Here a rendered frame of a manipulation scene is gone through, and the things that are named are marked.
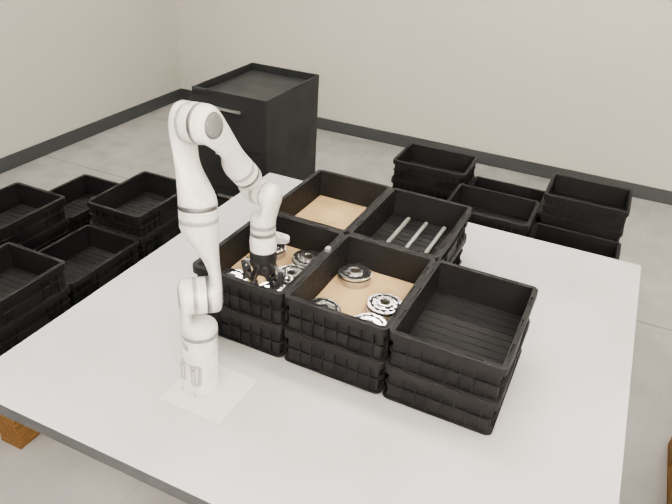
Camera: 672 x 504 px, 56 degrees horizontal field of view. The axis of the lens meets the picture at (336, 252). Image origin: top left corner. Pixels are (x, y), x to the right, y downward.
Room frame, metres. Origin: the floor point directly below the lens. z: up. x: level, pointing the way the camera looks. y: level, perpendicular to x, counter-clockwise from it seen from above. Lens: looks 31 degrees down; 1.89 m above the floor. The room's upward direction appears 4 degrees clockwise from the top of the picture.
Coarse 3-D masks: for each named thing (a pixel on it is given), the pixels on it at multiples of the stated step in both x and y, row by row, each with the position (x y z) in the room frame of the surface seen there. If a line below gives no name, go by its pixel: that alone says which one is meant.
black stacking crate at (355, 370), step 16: (288, 336) 1.36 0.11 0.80; (304, 336) 1.35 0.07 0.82; (288, 352) 1.38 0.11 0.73; (304, 352) 1.35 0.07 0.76; (320, 352) 1.34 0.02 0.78; (336, 352) 1.31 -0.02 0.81; (320, 368) 1.34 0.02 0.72; (336, 368) 1.32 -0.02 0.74; (352, 368) 1.30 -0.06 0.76; (368, 368) 1.28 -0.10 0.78; (384, 368) 1.27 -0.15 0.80; (352, 384) 1.29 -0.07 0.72; (368, 384) 1.27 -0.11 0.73; (384, 384) 1.29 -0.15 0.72
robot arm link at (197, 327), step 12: (204, 276) 1.29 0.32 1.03; (180, 288) 1.24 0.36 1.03; (192, 288) 1.24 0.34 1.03; (204, 288) 1.25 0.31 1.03; (180, 300) 1.23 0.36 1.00; (192, 300) 1.22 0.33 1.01; (204, 300) 1.23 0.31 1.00; (180, 312) 1.23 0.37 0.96; (192, 312) 1.22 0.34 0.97; (204, 312) 1.23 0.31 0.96; (192, 324) 1.23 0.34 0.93; (204, 324) 1.25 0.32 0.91; (216, 324) 1.27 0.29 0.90; (192, 336) 1.22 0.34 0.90; (204, 336) 1.23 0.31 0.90
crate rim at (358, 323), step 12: (360, 240) 1.70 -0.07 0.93; (372, 240) 1.70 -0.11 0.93; (408, 252) 1.64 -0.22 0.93; (432, 264) 1.58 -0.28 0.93; (420, 276) 1.51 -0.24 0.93; (288, 300) 1.37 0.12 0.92; (300, 300) 1.36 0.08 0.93; (408, 300) 1.39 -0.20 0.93; (312, 312) 1.34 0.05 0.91; (324, 312) 1.32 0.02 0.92; (336, 312) 1.31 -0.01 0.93; (348, 324) 1.29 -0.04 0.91; (360, 324) 1.28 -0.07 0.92; (372, 324) 1.27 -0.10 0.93; (384, 336) 1.26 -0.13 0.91
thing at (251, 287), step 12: (240, 228) 1.72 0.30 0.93; (324, 228) 1.76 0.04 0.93; (228, 240) 1.65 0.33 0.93; (336, 240) 1.69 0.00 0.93; (324, 252) 1.61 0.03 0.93; (192, 264) 1.50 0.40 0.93; (312, 264) 1.54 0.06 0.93; (228, 276) 1.45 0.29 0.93; (300, 276) 1.47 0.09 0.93; (240, 288) 1.43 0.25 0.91; (252, 288) 1.41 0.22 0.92; (264, 288) 1.40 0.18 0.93; (288, 288) 1.41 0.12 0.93; (276, 300) 1.38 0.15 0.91
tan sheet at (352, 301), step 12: (336, 276) 1.64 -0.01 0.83; (372, 276) 1.65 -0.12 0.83; (384, 276) 1.65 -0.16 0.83; (324, 288) 1.57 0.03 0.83; (336, 288) 1.57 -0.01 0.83; (348, 288) 1.58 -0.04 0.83; (372, 288) 1.58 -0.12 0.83; (384, 288) 1.59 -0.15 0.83; (396, 288) 1.59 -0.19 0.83; (408, 288) 1.60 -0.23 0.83; (336, 300) 1.51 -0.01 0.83; (348, 300) 1.51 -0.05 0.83; (360, 300) 1.52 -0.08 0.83; (348, 312) 1.45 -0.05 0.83; (360, 312) 1.46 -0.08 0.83
